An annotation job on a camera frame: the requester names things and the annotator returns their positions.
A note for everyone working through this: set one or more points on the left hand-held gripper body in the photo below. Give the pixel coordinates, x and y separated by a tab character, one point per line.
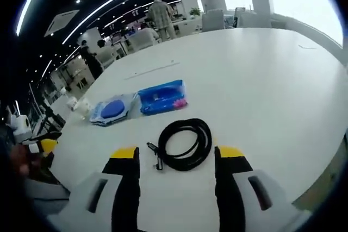
21	126

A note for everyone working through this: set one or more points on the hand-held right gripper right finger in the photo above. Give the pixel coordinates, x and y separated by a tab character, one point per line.
250	196

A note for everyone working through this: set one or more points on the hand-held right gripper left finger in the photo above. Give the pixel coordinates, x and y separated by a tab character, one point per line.
92	202

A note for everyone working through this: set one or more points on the white paper cup item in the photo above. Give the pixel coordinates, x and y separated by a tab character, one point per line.
84	106

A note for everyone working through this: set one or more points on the clear bag with blue item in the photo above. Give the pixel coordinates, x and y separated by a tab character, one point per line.
112	108

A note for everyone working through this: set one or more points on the blue tissue pack item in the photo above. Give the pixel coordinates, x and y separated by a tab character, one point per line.
160	99

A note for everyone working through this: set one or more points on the person's left hand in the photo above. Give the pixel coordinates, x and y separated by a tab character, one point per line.
21	160

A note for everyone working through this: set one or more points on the white chair with black headrest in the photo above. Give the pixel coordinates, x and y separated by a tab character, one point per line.
107	55

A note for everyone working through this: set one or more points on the white table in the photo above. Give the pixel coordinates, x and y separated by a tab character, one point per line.
258	93

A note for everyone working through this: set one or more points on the ceiling air conditioner unit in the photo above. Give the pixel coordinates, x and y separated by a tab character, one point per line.
61	22

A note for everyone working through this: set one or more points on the short ceiling light strip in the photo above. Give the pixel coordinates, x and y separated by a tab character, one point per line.
25	6

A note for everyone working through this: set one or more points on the white office chair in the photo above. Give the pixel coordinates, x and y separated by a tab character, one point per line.
141	41

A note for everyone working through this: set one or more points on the green potted plant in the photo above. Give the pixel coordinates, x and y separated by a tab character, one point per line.
195	12

